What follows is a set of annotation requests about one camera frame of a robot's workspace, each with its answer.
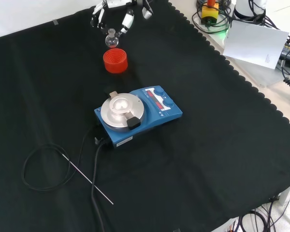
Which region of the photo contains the metal probe with thin cable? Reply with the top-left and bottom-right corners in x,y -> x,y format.
21,124 -> 115,205

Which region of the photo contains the pale white board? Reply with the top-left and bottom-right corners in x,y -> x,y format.
222,19 -> 290,71

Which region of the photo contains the black floor cable bundle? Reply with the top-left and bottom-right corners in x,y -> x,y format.
228,204 -> 290,232

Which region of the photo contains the thick black power cable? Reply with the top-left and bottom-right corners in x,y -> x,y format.
90,136 -> 112,232

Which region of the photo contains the black bench cloth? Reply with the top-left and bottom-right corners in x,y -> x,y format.
0,0 -> 290,232

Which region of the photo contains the yellow stop button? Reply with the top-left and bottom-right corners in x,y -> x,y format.
201,0 -> 220,25

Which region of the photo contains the orange flask support ring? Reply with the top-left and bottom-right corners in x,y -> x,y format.
102,48 -> 129,74

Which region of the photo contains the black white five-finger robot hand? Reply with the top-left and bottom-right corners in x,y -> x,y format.
90,0 -> 136,37

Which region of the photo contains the clear glass round-bottom flask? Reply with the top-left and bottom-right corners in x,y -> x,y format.
105,28 -> 119,49

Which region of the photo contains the blue heater with steel plate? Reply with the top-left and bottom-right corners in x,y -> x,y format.
94,85 -> 184,149

